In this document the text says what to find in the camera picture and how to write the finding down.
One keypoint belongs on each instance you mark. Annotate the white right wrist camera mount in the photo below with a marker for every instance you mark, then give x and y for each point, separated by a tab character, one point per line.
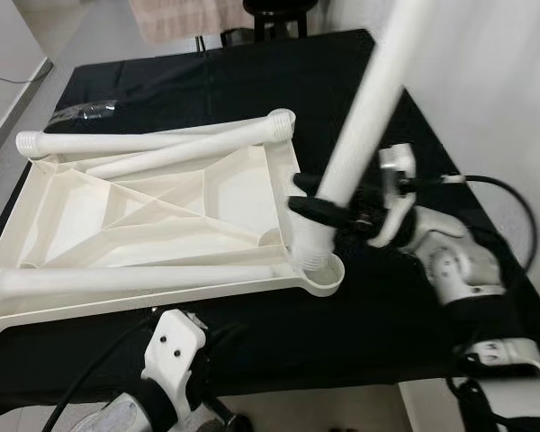
398	166

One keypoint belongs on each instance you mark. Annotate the black tablecloth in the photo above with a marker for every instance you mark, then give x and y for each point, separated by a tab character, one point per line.
369	342

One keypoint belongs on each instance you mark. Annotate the clear plastic bag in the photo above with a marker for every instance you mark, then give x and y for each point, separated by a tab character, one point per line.
85	111

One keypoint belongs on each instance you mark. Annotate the white plastic children table top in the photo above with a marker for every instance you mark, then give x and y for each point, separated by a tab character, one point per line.
162	216

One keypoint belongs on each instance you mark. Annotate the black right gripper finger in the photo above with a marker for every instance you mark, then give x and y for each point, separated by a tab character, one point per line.
308	183
319	214

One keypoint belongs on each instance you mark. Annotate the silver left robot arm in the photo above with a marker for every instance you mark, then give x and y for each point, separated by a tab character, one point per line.
117	418

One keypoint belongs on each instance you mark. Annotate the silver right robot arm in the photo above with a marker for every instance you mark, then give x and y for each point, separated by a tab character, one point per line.
454	261

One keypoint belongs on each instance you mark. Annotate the white plastic table leg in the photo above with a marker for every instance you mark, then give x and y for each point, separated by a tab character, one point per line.
180	155
144	281
117	141
369	108

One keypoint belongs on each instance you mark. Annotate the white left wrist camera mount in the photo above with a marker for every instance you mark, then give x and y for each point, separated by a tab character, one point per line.
175	346

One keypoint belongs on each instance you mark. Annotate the beige cloth covered side table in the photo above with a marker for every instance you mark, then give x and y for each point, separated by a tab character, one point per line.
189	18

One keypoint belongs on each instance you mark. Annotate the black round stool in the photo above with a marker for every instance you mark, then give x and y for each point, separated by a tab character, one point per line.
274	11

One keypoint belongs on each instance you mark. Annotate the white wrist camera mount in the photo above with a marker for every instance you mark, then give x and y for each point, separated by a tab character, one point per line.
398	166
175	346

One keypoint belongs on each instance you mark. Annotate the dark robot left foot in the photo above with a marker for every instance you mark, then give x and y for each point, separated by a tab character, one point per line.
238	425

